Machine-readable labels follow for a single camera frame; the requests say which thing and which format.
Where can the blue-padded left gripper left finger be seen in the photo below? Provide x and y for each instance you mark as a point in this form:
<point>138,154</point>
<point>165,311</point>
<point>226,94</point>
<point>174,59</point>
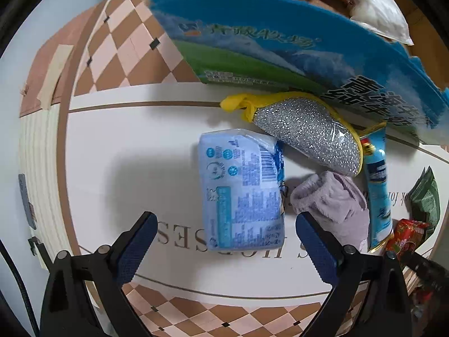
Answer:
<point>67,309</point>

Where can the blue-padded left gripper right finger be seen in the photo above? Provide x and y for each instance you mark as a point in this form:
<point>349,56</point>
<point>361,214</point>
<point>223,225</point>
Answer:
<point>385,311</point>

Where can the blue long snack tube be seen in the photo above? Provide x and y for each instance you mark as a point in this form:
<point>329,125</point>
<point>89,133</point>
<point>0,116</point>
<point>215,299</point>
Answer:
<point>373,141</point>

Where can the pink purple cloth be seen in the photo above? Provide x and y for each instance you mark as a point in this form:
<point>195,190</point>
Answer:
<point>337,205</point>

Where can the green snack packet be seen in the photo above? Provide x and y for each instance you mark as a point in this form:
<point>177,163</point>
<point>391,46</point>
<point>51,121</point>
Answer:
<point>424,200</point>

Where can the blue tissue pack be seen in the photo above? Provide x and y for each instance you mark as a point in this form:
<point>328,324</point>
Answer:
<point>242,181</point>

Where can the silver yellow scrubbing glove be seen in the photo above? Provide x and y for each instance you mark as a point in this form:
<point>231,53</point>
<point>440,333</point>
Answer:
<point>304,122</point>

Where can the white soft plastic pack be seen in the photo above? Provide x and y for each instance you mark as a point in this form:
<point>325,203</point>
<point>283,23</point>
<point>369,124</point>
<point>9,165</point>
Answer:
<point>382,17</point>

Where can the beige tape patch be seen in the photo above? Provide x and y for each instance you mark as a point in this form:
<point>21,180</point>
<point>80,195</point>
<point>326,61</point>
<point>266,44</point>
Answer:
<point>53,74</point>

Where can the open cardboard box blue print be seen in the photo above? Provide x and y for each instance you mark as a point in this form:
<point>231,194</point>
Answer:
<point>294,45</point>

